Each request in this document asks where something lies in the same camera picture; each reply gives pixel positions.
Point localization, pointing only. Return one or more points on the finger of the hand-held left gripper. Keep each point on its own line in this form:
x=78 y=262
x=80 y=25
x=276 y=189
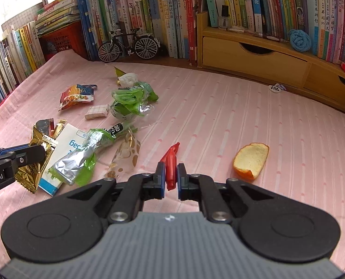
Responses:
x=30 y=154
x=9 y=150

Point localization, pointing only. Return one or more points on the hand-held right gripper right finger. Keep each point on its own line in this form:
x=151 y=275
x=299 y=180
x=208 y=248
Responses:
x=180 y=181

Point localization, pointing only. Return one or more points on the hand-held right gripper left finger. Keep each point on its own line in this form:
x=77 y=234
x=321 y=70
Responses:
x=161 y=180

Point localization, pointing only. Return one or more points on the red plastic wrapper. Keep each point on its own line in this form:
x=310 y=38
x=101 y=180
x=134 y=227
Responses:
x=171 y=168

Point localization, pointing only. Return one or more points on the gold foil wrapper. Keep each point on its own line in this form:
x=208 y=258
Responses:
x=35 y=171

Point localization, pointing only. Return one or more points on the white blue paper box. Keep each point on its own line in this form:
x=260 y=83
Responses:
x=69 y=142

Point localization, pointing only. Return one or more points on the clear gold-dotted wrapper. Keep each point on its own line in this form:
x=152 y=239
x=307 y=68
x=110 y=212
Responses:
x=126 y=154

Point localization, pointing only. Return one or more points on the grey brown packet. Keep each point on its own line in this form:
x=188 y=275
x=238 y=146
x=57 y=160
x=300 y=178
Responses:
x=44 y=125

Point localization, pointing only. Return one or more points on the gold foil wrapper strip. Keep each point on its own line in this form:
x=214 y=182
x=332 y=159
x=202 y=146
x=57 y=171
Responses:
x=59 y=126

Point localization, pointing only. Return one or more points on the green silver foil wrapper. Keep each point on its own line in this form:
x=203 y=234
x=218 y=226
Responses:
x=76 y=162

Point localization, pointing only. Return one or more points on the orange snack packet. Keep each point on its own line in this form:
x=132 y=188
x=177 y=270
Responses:
x=76 y=96

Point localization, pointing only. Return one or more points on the orange peel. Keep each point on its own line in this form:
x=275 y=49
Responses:
x=252 y=158

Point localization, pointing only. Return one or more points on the pink striped tablecloth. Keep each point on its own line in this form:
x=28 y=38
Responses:
x=219 y=116

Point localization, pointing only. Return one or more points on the white checked candy pack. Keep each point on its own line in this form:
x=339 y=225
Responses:
x=96 y=112

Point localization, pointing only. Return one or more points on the green crumpled plastic bag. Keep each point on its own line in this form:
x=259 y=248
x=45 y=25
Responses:
x=128 y=101

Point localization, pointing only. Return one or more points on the row of paperback books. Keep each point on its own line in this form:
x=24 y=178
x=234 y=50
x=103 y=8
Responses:
x=12 y=55

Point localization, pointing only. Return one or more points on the red plastic crate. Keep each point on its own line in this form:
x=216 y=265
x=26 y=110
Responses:
x=64 y=39

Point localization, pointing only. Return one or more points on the white grid board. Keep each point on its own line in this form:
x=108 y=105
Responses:
x=18 y=20

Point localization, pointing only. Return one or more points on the small white charm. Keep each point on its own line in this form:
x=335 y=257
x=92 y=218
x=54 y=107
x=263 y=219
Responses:
x=275 y=87

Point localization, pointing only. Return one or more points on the wooden drawer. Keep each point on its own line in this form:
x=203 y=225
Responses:
x=233 y=58
x=326 y=81

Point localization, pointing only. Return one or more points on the black model bicycle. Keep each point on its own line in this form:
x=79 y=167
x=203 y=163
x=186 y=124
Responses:
x=145 y=46

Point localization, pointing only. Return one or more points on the stack of flat books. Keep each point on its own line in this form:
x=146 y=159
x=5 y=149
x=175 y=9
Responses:
x=57 y=13

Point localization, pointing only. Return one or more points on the thin pen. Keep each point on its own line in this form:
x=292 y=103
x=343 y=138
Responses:
x=242 y=30

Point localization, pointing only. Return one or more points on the small glass bottle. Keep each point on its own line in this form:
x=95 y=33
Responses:
x=225 y=20

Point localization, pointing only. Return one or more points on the wooden desk organiser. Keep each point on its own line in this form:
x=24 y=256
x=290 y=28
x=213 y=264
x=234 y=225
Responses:
x=312 y=72

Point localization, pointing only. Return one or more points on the blue yarn ball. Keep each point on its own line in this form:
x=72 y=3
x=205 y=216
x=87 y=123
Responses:
x=300 y=40

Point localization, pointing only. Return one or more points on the row of slim books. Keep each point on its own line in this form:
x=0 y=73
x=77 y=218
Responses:
x=277 y=3

